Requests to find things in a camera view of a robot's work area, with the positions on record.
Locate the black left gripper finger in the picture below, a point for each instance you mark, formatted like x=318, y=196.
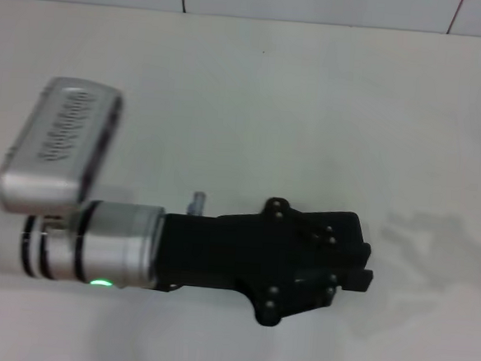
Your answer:
x=357, y=279

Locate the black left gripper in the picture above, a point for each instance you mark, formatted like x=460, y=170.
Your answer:
x=227, y=254

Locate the silver stub on left gripper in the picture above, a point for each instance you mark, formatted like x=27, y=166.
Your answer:
x=196, y=204

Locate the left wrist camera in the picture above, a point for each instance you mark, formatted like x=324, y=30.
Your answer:
x=57, y=147

